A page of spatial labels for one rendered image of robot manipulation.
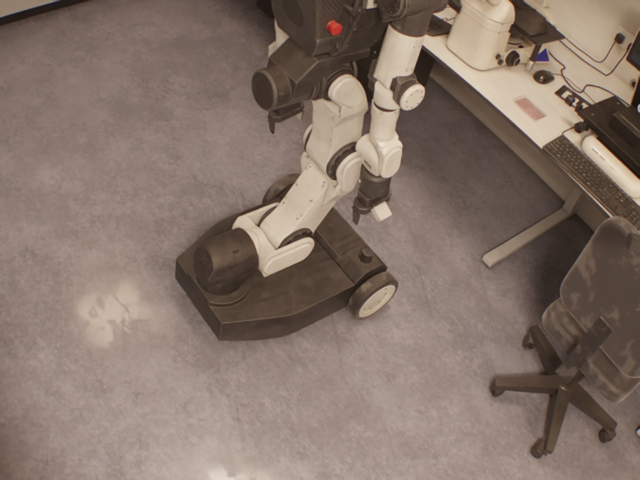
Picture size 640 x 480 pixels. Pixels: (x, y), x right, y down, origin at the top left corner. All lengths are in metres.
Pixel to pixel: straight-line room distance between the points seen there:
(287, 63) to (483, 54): 0.93
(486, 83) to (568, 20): 0.81
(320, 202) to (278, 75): 0.60
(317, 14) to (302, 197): 0.82
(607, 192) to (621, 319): 0.50
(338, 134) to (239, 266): 0.51
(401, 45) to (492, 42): 0.92
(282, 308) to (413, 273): 0.66
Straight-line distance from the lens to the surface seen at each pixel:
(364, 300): 2.41
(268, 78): 1.77
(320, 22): 1.63
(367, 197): 2.00
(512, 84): 2.58
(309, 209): 2.23
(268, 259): 2.22
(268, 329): 2.33
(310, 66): 1.77
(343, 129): 2.05
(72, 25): 3.85
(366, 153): 1.91
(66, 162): 2.96
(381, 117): 1.76
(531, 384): 2.52
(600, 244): 1.92
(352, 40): 1.73
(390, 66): 1.65
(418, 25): 1.59
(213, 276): 2.18
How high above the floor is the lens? 2.02
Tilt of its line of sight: 47 degrees down
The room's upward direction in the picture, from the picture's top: 16 degrees clockwise
